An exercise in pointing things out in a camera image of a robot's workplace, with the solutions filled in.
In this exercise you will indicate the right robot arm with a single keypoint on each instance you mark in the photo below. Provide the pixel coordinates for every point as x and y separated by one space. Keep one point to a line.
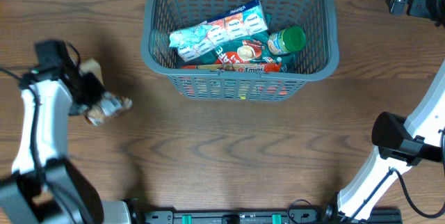
399 143

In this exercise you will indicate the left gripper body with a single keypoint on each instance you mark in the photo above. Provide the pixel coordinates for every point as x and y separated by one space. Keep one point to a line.
92 88

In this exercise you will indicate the green coffee bag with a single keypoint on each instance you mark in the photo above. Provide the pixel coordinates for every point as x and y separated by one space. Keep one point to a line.
248 49

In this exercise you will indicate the grey plastic basket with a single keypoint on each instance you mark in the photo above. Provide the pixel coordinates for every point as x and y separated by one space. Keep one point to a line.
316 61

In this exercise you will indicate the small teal packet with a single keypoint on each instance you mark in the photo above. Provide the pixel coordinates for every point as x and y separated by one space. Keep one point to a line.
189 36

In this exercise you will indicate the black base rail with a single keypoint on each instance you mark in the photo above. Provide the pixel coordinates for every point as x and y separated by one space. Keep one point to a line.
303 215

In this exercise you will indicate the Kleenex tissue pack strip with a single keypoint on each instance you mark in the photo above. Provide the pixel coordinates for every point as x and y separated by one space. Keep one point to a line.
246 20

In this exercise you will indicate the green lidded jar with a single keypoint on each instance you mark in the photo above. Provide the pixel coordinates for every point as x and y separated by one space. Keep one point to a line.
287 41

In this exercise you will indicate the orange spaghetti pack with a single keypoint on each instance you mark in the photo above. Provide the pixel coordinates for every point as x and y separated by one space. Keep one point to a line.
241 67

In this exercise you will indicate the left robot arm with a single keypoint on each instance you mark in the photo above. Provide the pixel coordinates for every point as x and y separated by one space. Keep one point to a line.
44 186

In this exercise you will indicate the beige snack pouch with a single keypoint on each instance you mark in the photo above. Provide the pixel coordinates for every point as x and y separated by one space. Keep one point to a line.
106 105

